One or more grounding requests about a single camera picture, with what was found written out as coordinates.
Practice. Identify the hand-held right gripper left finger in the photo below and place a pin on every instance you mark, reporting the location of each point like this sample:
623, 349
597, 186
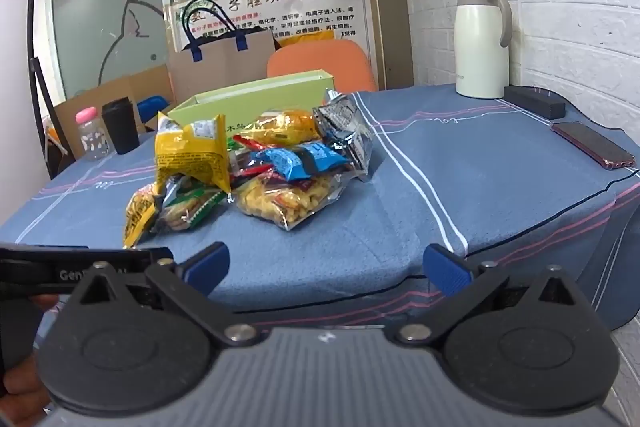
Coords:
207, 264

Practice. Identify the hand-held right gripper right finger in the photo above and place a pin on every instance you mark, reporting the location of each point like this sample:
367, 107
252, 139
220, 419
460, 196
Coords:
447, 272

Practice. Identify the green snack packet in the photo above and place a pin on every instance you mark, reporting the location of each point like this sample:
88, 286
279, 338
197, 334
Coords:
187, 207

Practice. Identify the small yellow snack packet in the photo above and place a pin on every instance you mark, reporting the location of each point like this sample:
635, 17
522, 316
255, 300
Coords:
140, 217

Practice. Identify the clear packet yellow crisps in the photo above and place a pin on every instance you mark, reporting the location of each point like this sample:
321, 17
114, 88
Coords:
285, 202

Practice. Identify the red snack packet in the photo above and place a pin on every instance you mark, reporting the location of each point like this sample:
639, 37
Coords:
250, 169

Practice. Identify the large yellow snack packet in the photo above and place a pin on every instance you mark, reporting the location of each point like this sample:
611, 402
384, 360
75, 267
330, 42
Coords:
195, 152

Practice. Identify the blue snack packet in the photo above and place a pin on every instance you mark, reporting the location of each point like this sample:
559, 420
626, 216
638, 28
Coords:
295, 159

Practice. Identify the golden pastry clear packet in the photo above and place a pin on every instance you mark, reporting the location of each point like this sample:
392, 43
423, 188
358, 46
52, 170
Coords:
285, 124

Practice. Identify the silver snack packet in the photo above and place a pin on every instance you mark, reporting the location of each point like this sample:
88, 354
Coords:
345, 127

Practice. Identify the light green cardboard box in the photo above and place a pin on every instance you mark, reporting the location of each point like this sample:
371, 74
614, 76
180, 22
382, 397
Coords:
260, 94

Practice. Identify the person's left hand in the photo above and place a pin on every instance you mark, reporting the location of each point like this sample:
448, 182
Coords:
20, 394

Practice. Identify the blue striped tablecloth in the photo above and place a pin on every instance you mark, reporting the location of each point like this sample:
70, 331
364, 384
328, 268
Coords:
450, 187

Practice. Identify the clear bottle pink cap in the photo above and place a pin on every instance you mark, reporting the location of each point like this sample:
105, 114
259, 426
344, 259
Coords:
92, 137

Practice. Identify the black cup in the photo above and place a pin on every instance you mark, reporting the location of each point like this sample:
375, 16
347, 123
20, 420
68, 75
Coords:
120, 127

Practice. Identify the blue chair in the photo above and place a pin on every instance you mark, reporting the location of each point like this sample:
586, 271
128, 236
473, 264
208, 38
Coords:
155, 104

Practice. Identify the red smartphone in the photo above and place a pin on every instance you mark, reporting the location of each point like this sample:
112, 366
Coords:
590, 144

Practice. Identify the black case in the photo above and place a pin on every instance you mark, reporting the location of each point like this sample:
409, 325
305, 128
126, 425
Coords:
535, 102

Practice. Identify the brown cardboard box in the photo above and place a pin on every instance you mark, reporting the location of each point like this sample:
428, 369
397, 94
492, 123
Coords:
125, 87

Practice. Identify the white thermos jug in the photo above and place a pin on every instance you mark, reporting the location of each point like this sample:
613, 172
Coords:
480, 52

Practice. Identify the frosted glass panel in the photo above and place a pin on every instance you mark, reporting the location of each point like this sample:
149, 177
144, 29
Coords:
90, 7

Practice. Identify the framed text board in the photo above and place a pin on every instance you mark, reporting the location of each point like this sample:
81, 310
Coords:
320, 7

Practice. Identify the white board black frame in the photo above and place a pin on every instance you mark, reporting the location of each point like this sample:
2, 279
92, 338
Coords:
15, 82

